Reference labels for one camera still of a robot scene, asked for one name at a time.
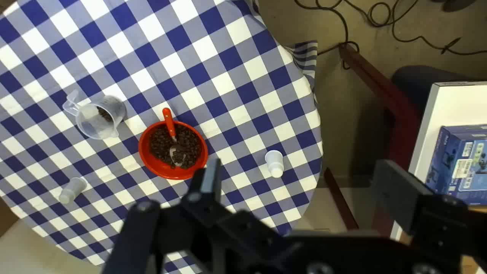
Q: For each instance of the clear plastic measuring cup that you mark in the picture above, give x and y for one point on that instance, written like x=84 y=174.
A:
x=97 y=123

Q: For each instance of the small white plastic cup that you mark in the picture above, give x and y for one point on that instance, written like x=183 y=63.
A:
x=275 y=163

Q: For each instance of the dark blue seat cushion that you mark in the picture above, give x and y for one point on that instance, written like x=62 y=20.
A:
x=412 y=84

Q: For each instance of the blue cardboard box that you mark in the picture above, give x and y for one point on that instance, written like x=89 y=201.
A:
x=459 y=161

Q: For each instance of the red bowl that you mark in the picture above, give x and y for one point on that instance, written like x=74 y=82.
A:
x=145 y=154

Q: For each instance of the brown wooden chair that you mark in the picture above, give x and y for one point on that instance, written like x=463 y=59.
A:
x=386 y=91

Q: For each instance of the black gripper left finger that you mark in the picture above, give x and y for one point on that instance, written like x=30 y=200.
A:
x=203 y=190

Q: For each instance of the blue white checked tablecloth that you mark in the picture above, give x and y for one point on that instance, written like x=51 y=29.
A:
x=153 y=50

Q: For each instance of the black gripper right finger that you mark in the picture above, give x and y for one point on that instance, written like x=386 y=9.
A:
x=401 y=192

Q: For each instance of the small clear plastic cup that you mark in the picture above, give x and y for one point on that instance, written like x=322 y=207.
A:
x=72 y=190

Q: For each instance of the white shelf board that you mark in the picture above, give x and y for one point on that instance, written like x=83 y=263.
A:
x=447 y=104

